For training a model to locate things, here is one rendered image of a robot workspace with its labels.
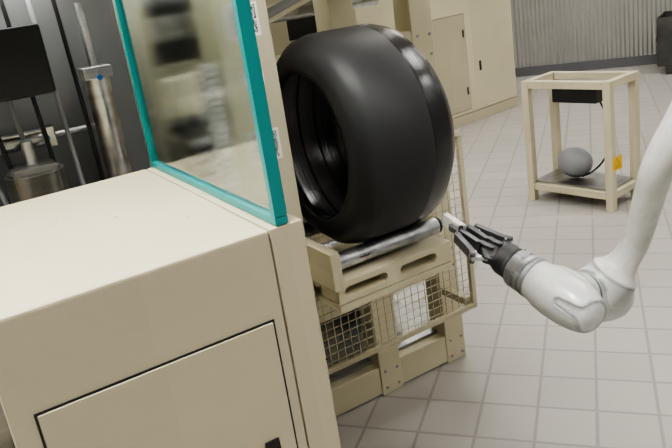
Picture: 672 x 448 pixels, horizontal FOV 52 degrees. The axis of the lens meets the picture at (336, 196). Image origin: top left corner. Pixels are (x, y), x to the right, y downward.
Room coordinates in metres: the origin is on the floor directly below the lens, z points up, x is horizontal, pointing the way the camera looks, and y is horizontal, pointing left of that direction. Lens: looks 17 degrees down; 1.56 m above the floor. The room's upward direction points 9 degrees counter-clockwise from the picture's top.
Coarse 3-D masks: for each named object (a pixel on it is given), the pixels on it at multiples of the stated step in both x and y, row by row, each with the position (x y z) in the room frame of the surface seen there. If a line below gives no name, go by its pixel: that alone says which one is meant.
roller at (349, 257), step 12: (408, 228) 1.71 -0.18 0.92; (420, 228) 1.72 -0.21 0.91; (432, 228) 1.73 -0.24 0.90; (372, 240) 1.66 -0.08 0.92; (384, 240) 1.66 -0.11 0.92; (396, 240) 1.67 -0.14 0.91; (408, 240) 1.69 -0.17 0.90; (348, 252) 1.61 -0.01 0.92; (360, 252) 1.62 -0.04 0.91; (372, 252) 1.63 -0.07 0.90; (384, 252) 1.66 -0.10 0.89; (348, 264) 1.60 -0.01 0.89
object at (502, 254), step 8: (480, 248) 1.43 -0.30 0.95; (496, 248) 1.42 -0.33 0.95; (504, 248) 1.38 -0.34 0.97; (512, 248) 1.38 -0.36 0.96; (520, 248) 1.38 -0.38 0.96; (488, 256) 1.40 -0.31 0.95; (496, 256) 1.38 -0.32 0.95; (504, 256) 1.37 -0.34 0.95; (488, 264) 1.40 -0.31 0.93; (496, 264) 1.37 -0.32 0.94; (504, 264) 1.36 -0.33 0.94; (496, 272) 1.38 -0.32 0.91
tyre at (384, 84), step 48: (288, 48) 1.82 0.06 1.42; (336, 48) 1.67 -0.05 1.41; (384, 48) 1.69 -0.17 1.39; (288, 96) 2.00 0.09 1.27; (336, 96) 1.60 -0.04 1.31; (384, 96) 1.58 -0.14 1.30; (432, 96) 1.63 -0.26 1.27; (336, 144) 2.08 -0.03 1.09; (384, 144) 1.54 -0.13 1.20; (432, 144) 1.60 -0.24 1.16; (336, 192) 1.98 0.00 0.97; (384, 192) 1.55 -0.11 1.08; (432, 192) 1.63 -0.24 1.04; (336, 240) 1.76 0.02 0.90
